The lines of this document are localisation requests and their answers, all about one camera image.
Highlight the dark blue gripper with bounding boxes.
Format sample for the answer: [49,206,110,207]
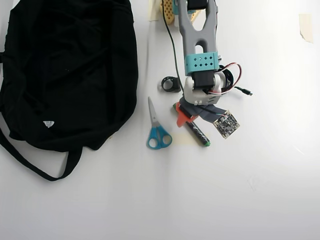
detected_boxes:
[173,97,229,128]

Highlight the green marker with black barrel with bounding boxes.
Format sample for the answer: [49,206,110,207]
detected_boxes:
[171,104,212,148]

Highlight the black fabric bag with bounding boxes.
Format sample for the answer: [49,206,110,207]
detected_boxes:
[0,0,140,182]

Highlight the yellow perforated base block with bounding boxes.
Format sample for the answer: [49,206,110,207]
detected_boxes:
[159,0,180,26]

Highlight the white plastic cylinder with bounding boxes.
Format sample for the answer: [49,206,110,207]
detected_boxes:
[147,0,161,22]

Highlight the beige masking tape strip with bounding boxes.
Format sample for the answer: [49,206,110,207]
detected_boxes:
[298,13,315,44]

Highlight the blue-handled scissors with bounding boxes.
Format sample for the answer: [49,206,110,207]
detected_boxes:
[146,96,173,151]

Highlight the black ring strap clip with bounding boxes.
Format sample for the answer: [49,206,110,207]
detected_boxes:
[160,75,182,93]

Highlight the camera circuit board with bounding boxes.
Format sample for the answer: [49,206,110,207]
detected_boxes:
[212,113,241,140]

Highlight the black coiled USB cable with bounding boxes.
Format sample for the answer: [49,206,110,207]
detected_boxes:
[219,69,254,97]

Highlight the red white servo wire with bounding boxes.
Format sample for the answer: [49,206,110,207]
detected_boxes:
[206,62,243,96]

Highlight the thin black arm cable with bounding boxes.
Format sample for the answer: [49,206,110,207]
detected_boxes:
[161,0,182,81]

